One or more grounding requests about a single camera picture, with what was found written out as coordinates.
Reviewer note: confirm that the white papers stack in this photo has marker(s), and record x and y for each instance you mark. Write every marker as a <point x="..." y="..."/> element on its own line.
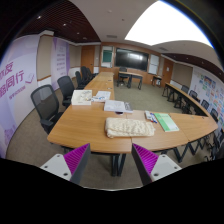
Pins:
<point x="101" y="96"/>

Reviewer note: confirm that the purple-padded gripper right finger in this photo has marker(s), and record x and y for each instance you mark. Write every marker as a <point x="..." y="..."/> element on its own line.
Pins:
<point x="152" y="167"/>

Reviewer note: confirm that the white open book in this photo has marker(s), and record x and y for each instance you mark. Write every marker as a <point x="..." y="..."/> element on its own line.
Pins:
<point x="117" y="106"/>

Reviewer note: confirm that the long wooden table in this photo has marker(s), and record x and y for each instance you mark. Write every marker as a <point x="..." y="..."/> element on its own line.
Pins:
<point x="82" y="124"/>
<point x="201" y="112"/>

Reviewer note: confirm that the white box on table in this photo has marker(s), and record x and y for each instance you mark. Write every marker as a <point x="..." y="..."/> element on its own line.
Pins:
<point x="81" y="97"/>

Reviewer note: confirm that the white whiteboard right of screen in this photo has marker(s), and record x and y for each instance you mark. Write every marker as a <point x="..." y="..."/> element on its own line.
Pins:
<point x="153" y="65"/>

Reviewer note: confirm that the green booklet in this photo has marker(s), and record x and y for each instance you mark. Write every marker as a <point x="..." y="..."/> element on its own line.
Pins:
<point x="166" y="122"/>

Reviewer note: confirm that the black wall display screen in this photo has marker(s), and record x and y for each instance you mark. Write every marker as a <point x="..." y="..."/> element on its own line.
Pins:
<point x="131" y="59"/>

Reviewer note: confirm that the black mesh office chair near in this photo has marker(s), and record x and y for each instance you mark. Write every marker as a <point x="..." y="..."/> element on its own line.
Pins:
<point x="47" y="105"/>

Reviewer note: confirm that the black mesh office chair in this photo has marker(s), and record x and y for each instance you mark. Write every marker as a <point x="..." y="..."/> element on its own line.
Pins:
<point x="66" y="86"/>
<point x="47" y="105"/>

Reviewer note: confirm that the small desk at front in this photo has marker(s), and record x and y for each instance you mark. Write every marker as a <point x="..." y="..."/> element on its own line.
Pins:
<point x="130" y="76"/>

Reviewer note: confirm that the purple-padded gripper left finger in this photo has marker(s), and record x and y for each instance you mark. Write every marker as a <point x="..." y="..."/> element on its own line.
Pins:
<point x="69" y="166"/>

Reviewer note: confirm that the long wooden table left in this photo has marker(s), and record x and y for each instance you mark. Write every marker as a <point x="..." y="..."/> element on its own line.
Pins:
<point x="82" y="124"/>

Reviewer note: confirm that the pens and small items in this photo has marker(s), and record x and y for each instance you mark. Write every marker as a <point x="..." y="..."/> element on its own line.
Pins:
<point x="150" y="116"/>

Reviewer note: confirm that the cream folded towel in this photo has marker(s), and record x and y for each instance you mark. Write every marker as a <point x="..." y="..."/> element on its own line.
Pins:
<point x="121" y="127"/>

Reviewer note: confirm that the long wooden table right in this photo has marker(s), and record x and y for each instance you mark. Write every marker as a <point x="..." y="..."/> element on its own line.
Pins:
<point x="201" y="112"/>

